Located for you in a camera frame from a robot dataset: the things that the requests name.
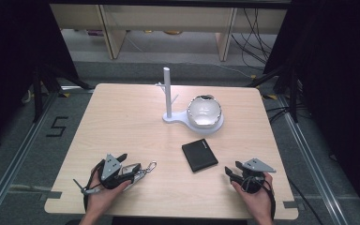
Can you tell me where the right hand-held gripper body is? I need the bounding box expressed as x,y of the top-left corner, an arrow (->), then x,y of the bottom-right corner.
238,157 -> 278,194

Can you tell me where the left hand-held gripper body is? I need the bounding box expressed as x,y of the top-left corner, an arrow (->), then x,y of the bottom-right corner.
98,153 -> 136,190

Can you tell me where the car key with silver carabiner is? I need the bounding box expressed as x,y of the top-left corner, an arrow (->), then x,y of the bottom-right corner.
120,160 -> 158,190

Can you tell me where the person's right hand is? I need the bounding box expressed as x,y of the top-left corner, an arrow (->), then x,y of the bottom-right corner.
231,172 -> 275,220

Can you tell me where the person's left hand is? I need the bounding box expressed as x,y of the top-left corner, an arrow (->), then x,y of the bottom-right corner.
85,169 -> 133,218

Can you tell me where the black wallet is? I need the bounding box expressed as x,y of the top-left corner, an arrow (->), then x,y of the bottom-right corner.
181,138 -> 219,173

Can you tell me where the white bowl with silver rim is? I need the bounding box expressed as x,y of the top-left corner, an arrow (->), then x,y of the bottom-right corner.
187,94 -> 223,129

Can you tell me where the white stand with round base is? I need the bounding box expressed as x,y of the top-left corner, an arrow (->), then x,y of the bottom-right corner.
155,67 -> 225,136

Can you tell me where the black tripod stand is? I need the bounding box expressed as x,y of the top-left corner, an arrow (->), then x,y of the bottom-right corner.
30,62 -> 96,124
246,62 -> 302,124

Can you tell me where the black curtain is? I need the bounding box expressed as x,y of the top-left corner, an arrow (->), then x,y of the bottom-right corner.
262,0 -> 360,224
0,0 -> 80,156

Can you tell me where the beige wooden desk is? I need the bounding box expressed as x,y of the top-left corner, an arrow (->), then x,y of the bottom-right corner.
49,3 -> 289,63

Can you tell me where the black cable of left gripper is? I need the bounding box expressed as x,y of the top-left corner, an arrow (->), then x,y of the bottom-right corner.
82,158 -> 107,211

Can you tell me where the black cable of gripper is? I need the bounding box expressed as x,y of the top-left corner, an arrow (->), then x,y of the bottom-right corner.
82,158 -> 107,211
260,177 -> 277,221

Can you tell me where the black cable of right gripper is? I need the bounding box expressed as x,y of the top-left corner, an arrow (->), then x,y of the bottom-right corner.
260,177 -> 277,221

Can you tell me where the grey rod with cable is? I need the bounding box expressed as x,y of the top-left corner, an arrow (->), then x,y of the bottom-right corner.
72,178 -> 103,196

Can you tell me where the aluminium floor rail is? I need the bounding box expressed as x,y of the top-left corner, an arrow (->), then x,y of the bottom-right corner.
276,94 -> 349,225
0,91 -> 61,225

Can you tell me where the black floor cable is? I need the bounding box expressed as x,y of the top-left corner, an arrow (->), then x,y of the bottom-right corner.
263,105 -> 295,125

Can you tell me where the white floor cable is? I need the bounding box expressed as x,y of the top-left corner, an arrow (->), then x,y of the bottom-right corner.
181,60 -> 255,80

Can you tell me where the bundle of black cables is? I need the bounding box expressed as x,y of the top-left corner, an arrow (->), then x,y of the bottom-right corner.
230,7 -> 279,70

